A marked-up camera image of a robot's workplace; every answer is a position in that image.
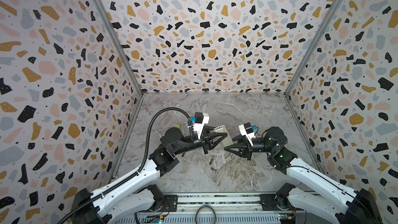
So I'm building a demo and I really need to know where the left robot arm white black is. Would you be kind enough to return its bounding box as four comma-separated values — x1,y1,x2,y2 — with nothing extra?
59,107,228,224

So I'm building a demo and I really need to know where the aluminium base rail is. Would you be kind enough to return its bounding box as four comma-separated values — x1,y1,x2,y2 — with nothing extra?
133,192,308,224

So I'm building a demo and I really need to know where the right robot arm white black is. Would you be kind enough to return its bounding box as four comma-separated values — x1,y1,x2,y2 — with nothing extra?
224,123,382,224

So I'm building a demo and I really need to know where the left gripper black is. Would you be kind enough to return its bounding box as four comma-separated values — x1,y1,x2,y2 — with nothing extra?
172,125,226,157

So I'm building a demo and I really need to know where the white remote control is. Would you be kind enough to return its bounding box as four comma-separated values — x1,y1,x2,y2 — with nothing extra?
214,125,233,147

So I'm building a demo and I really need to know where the black cable loop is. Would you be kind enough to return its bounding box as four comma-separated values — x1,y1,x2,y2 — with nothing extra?
195,204,217,224

